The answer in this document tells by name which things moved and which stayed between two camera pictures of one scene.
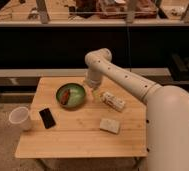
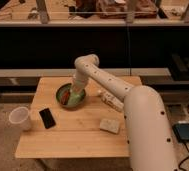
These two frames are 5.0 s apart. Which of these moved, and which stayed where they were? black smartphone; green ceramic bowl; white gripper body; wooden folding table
Moved: white gripper body
Stayed: green ceramic bowl; black smartphone; wooden folding table
